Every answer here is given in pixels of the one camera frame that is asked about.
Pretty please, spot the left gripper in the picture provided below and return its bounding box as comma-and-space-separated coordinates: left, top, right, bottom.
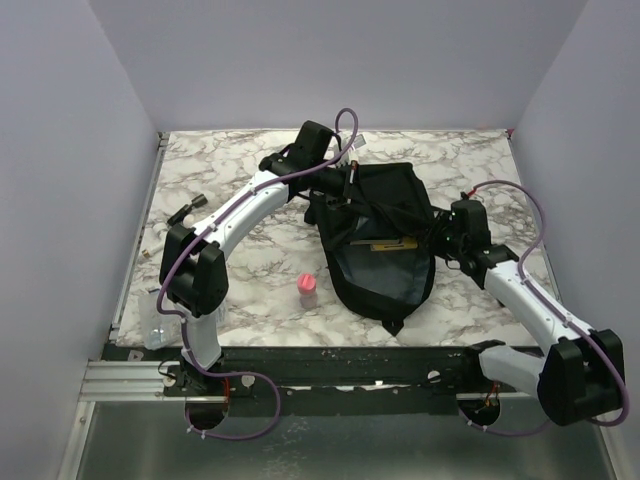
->
309, 159, 373, 217

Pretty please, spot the black backpack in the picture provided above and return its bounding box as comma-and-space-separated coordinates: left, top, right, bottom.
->
305, 163, 436, 335

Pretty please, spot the yellow picture book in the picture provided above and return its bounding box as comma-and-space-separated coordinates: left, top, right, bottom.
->
350, 237, 418, 252

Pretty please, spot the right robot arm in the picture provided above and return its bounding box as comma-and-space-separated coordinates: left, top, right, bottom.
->
427, 197, 629, 426

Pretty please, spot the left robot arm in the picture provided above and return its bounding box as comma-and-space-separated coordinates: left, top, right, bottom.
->
156, 108, 359, 395

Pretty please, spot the pink lidded bottle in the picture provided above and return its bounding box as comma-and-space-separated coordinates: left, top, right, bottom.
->
297, 273, 317, 309

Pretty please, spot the black cylinder tool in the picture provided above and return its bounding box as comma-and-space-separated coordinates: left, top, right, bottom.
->
166, 194, 208, 228

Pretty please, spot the white pipe fitting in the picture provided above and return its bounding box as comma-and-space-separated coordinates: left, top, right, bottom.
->
140, 214, 195, 260

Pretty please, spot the clear plastic box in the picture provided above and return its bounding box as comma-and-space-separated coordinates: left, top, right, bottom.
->
138, 290, 227, 350

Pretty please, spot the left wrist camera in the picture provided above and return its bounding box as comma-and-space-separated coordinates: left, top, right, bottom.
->
335, 133, 366, 168

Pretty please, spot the black mounting rail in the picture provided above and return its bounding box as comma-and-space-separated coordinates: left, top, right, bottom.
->
101, 346, 513, 426

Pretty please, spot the aluminium frame rail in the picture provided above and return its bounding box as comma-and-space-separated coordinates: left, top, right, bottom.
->
78, 361, 185, 403

